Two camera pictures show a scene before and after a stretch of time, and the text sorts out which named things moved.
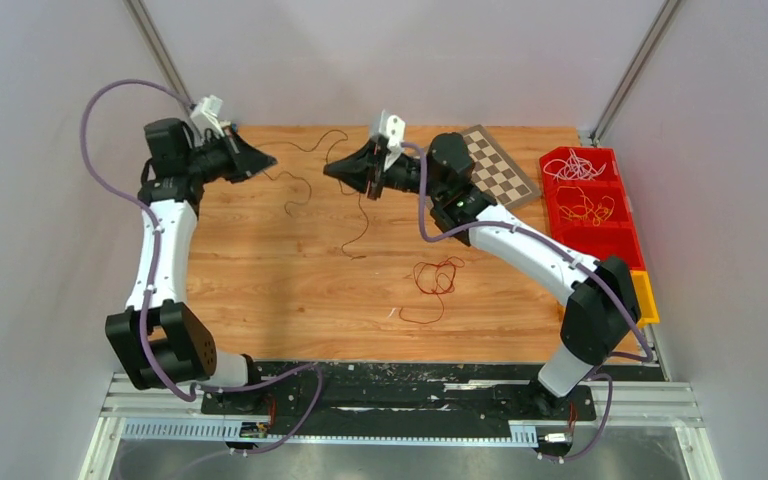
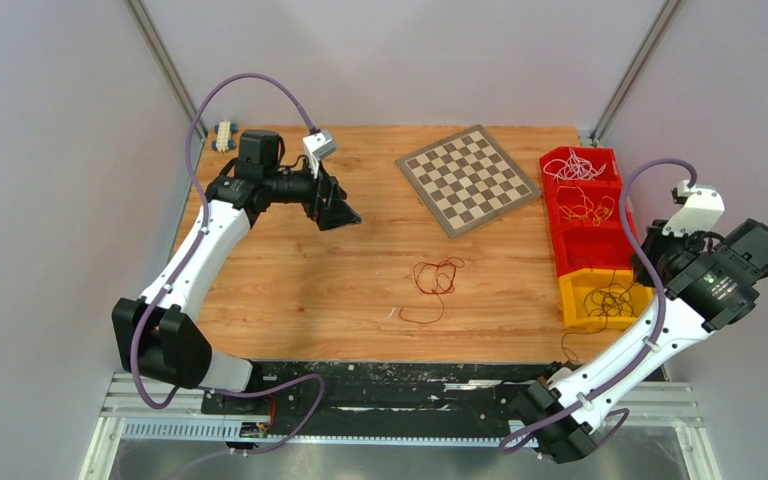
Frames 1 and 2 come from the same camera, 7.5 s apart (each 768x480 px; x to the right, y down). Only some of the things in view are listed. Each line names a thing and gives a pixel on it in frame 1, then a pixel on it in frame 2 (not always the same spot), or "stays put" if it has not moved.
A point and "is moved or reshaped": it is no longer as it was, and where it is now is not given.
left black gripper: (246, 160) → (335, 213)
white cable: (573, 169) stays put
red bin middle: (594, 205) stays put
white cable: (575, 168) stays put
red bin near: (602, 241) stays put
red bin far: (575, 166) stays put
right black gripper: (358, 169) → (654, 240)
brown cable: (310, 188) is moved or reshaped
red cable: (437, 279) stays put
